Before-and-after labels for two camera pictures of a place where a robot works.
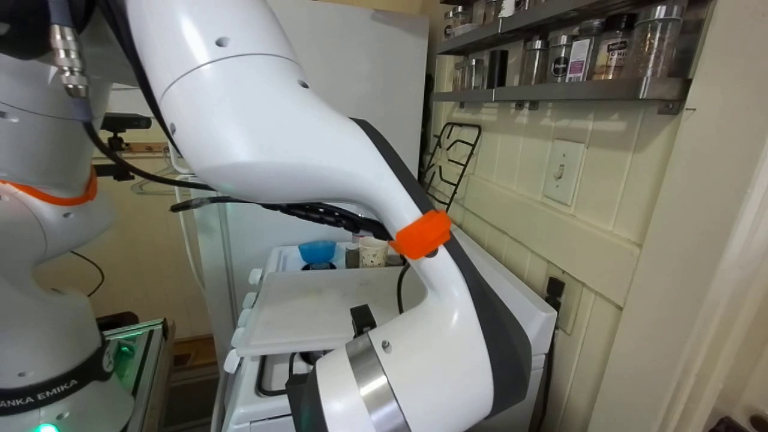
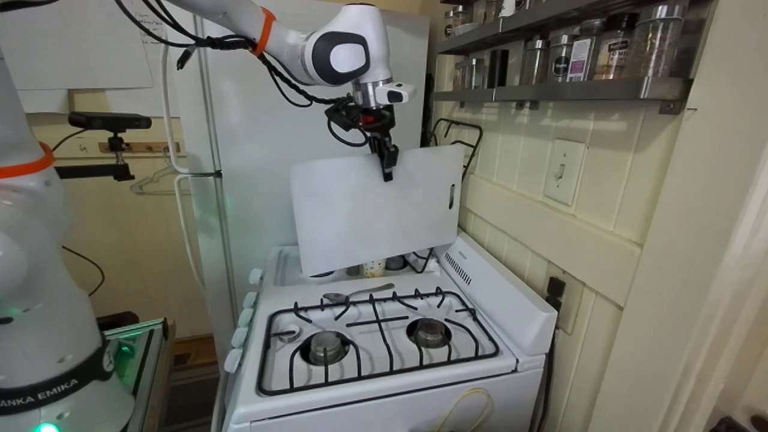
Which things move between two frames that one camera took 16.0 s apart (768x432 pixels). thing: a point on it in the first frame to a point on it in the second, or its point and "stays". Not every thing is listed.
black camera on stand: [117, 123] stays
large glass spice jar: [668, 53] stays
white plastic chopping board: [307, 309] to [351, 217]
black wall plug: [555, 290] stays
